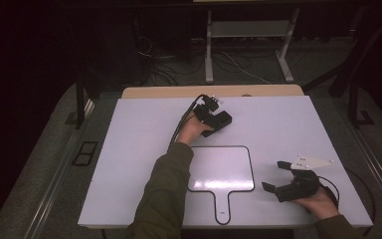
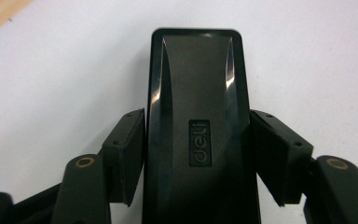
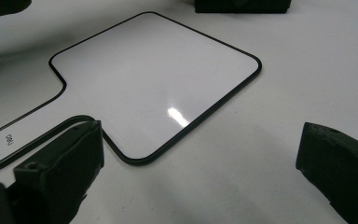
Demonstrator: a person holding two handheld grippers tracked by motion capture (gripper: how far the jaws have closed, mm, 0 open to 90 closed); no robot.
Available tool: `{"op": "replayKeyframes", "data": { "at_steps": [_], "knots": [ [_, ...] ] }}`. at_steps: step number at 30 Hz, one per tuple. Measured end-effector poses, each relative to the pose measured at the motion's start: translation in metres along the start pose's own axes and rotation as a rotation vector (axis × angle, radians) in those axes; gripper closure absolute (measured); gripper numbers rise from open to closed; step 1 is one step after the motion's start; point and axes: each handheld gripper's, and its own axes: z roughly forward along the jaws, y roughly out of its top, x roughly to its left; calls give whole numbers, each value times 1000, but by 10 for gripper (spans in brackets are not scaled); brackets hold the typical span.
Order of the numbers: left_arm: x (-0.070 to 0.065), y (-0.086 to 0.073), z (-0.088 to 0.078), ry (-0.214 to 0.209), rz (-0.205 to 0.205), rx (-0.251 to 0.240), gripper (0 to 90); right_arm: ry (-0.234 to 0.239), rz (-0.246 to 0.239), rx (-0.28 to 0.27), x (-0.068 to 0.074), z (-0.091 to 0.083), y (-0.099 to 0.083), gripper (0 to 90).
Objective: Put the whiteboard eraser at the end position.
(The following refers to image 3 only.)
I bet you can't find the black whiteboard eraser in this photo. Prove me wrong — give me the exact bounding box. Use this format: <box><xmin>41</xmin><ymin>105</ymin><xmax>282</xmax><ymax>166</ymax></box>
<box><xmin>193</xmin><ymin>0</ymin><xmax>293</xmax><ymax>14</ymax></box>

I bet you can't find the white paddle whiteboard black rim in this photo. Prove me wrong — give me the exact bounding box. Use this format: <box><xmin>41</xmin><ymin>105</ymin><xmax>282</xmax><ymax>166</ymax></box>
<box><xmin>0</xmin><ymin>11</ymin><xmax>263</xmax><ymax>175</ymax></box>

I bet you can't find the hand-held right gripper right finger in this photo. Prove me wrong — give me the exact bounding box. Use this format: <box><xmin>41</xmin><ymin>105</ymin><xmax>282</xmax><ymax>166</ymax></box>
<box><xmin>295</xmin><ymin>121</ymin><xmax>358</xmax><ymax>224</ymax></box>

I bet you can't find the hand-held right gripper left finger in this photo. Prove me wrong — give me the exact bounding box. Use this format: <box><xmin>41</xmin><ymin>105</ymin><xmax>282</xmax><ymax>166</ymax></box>
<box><xmin>13</xmin><ymin>119</ymin><xmax>105</xmax><ymax>224</ymax></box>

